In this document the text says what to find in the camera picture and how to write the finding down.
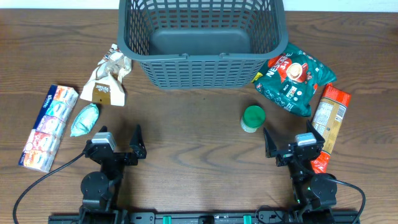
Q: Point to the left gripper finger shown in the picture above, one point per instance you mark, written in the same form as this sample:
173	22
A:
103	129
137	143

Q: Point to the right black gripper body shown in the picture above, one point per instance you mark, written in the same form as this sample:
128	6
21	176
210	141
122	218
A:
283	158

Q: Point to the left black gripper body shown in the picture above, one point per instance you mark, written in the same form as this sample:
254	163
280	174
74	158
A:
127	159

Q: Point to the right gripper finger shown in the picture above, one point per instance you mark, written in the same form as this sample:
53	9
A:
271	148
310	129

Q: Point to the orange biscuit packet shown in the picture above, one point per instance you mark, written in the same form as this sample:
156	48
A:
327	121

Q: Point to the teal snack pouch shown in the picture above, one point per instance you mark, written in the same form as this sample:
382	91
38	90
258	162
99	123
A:
85	120

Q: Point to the green lidded jar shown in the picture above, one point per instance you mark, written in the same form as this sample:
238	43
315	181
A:
252	119

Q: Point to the beige brown paper bag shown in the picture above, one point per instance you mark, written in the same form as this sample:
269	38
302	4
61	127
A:
105	84

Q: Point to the green Nescafe coffee bag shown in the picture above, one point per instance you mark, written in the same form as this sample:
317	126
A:
291	79

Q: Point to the Kleenex tissue multipack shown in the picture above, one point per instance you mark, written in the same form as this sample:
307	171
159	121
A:
44	139

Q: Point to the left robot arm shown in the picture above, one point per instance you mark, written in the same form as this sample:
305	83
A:
100	189

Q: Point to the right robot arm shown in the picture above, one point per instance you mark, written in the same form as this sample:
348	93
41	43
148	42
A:
312	191

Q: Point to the grey plastic laundry basket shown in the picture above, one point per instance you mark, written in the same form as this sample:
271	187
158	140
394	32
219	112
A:
184	44

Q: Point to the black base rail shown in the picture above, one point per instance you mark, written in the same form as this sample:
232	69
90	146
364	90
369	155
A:
262	216

